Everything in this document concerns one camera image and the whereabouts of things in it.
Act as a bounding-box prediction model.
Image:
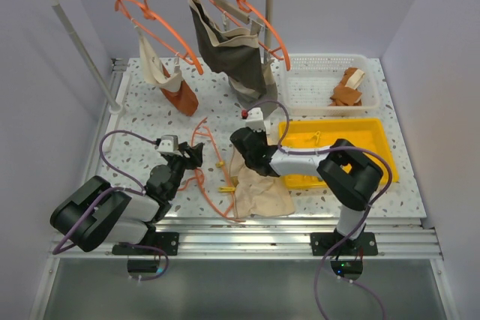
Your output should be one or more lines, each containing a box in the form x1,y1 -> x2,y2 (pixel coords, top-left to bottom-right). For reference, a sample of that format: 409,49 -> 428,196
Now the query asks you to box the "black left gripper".
166,141 -> 203,199

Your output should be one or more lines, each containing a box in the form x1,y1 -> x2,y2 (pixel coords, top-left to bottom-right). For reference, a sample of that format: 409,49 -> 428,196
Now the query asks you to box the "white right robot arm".
230,127 -> 383,255

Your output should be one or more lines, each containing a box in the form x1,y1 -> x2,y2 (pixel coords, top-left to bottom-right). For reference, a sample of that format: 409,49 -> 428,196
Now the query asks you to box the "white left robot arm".
49,142 -> 204,255

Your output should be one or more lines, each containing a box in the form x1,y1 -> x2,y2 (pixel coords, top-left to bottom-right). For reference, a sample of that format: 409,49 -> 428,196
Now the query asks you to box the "orange hanging underwear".
160,65 -> 199,116

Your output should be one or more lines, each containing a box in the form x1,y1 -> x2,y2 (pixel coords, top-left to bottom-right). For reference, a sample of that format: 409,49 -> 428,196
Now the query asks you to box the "beige hanging underwear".
136,28 -> 184,93

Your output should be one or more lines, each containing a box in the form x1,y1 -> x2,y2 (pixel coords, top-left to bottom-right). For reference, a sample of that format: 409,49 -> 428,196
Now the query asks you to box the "grey hanging underwear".
187,0 -> 278,116

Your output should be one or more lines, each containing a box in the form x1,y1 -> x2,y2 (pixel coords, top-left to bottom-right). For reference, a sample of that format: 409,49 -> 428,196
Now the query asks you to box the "brown and cream underwear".
329,67 -> 366,106

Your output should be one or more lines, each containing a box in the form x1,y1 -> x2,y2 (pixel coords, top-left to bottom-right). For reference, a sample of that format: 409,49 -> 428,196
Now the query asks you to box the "orange hanger with clothes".
114,0 -> 205,76

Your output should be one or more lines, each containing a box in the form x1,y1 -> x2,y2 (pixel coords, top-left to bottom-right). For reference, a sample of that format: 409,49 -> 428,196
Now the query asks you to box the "wooden clip hanger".
208,0 -> 266,35

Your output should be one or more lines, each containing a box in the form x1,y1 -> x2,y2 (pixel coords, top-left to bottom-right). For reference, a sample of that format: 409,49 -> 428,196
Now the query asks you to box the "pile of cream clothespins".
308,131 -> 322,147

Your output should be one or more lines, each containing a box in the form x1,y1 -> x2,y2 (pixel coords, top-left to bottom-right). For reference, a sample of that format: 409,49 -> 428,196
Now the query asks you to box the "white plastic basket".
276,53 -> 380,117

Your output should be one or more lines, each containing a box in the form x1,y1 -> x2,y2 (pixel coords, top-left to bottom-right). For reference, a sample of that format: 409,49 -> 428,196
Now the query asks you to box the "yellow plastic tray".
282,118 -> 399,190

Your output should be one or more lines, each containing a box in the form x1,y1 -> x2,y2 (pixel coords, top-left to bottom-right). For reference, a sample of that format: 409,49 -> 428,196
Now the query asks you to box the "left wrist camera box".
155,135 -> 180,155

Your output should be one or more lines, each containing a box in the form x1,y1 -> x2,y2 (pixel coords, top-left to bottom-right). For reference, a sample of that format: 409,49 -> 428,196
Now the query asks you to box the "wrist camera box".
155,135 -> 180,155
241,107 -> 271,134

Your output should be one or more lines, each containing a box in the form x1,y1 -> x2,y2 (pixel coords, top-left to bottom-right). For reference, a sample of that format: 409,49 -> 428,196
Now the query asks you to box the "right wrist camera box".
241,107 -> 271,134

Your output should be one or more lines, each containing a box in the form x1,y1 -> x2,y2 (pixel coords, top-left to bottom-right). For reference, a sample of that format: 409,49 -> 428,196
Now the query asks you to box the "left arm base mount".
112,232 -> 179,277

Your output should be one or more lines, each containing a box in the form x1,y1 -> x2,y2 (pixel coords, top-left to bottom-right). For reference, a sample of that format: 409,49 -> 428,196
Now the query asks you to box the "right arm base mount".
310,231 -> 379,280

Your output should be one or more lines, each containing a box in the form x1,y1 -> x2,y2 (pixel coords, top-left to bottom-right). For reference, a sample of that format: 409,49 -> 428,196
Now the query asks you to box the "aluminium rail frame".
86,58 -> 442,259

